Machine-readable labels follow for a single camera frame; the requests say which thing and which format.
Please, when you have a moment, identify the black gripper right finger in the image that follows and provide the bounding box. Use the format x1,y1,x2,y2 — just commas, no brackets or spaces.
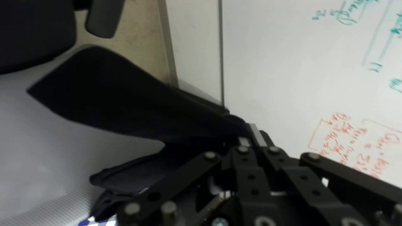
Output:
251,125,402,226

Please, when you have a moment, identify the black chair armrest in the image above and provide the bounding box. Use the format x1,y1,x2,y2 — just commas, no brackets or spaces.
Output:
84,0,127,41

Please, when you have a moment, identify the whiteboard with red writing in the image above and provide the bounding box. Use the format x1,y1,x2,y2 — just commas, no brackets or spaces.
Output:
220,0,402,182

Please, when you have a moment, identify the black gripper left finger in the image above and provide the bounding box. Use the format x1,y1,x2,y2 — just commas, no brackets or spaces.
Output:
116,125,274,226

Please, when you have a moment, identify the blue white checkered tablecloth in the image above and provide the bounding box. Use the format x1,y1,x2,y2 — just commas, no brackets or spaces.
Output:
81,215,99,226

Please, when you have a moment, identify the black chair seat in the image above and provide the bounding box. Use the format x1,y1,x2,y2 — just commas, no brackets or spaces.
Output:
0,0,82,77

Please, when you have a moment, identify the black cloth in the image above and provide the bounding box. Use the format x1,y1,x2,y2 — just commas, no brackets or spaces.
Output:
25,44,254,213

